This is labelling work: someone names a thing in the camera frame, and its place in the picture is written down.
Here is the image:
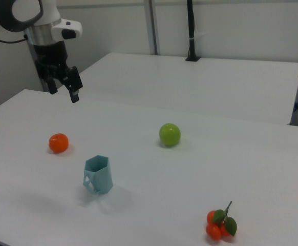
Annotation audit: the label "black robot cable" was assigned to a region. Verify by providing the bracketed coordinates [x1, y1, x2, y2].
[0, 28, 28, 44]

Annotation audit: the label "tangerine cluster with leaves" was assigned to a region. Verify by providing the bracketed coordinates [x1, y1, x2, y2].
[205, 200, 238, 241]

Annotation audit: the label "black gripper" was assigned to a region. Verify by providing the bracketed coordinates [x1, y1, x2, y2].
[32, 40, 84, 104]

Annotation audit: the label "round orange fruit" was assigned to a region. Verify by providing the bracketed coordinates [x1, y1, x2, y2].
[48, 132, 70, 154]

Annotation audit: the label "teal faceted mug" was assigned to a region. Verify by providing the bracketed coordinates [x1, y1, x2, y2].
[82, 154, 114, 196]

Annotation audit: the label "black camera pole with clamp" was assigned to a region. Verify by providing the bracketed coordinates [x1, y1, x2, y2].
[184, 0, 201, 62]

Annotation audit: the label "green apple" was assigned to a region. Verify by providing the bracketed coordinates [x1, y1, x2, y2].
[159, 122, 182, 148]

